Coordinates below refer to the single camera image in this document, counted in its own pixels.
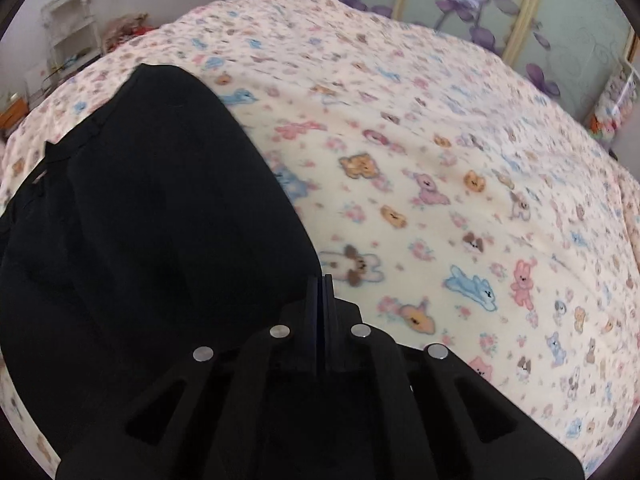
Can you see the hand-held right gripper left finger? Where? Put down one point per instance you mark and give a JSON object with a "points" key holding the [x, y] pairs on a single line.
{"points": [[314, 320]]}

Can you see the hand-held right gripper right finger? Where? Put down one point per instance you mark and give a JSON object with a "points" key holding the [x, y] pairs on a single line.
{"points": [[327, 320]]}

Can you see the black pants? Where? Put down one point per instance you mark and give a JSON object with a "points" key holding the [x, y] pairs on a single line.
{"points": [[150, 220]]}

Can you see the animal print blanket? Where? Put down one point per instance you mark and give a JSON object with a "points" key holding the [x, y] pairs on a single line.
{"points": [[450, 185]]}

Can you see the red floral bundle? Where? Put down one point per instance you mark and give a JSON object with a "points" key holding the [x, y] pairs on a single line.
{"points": [[130, 32]]}

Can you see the wooden nightstand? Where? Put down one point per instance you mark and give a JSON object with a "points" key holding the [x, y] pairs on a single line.
{"points": [[12, 115]]}

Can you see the white shelf unit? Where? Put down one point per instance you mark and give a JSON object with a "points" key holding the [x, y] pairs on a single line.
{"points": [[70, 35]]}

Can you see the floral glass door wardrobe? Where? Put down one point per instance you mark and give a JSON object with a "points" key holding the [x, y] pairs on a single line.
{"points": [[565, 25]]}

